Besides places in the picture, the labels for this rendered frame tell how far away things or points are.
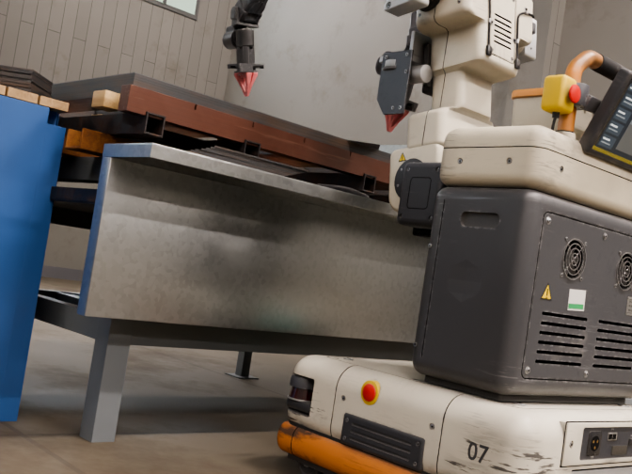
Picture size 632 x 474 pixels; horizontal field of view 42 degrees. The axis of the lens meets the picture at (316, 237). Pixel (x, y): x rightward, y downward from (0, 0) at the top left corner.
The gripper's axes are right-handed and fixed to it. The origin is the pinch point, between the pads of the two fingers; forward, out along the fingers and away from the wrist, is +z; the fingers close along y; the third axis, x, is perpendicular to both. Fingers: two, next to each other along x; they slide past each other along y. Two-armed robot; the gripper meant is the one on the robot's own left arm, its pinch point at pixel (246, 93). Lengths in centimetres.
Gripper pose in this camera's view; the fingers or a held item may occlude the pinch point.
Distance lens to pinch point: 264.6
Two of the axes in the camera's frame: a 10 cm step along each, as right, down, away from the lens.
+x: 6.8, 1.0, -7.2
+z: 0.2, 9.9, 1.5
